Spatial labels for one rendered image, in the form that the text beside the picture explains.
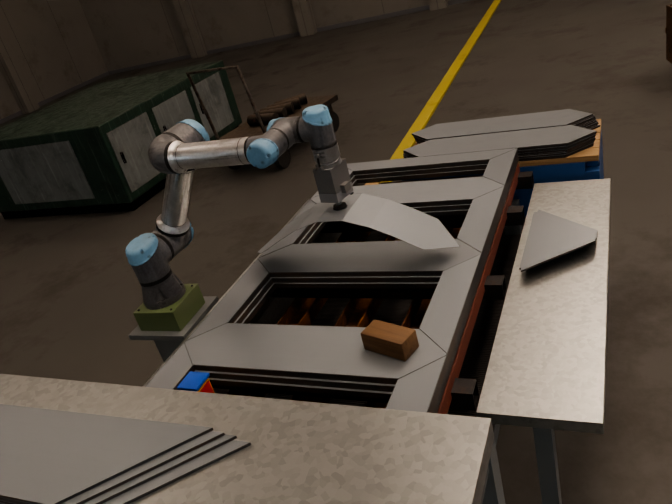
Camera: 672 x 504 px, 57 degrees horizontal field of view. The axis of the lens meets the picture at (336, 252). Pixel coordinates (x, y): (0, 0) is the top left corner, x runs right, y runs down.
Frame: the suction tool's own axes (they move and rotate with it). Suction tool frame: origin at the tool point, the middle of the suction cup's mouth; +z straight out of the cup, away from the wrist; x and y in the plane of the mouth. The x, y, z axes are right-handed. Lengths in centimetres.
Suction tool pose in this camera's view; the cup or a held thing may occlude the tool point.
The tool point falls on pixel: (341, 210)
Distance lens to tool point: 184.5
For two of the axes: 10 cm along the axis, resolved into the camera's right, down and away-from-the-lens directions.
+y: 5.3, -5.1, 6.8
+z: 2.3, 8.6, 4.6
